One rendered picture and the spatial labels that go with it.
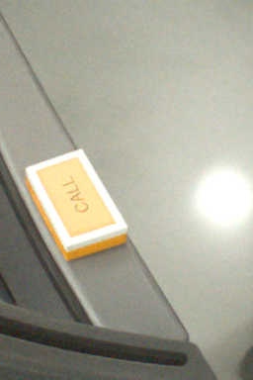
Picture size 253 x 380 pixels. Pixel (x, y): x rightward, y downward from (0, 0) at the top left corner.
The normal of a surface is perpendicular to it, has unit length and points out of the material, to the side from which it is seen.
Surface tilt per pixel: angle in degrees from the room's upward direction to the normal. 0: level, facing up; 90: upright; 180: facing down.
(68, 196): 0
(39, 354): 43
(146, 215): 0
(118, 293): 0
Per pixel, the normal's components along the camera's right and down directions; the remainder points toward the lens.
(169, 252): 0.06, -0.64
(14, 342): 0.66, -0.67
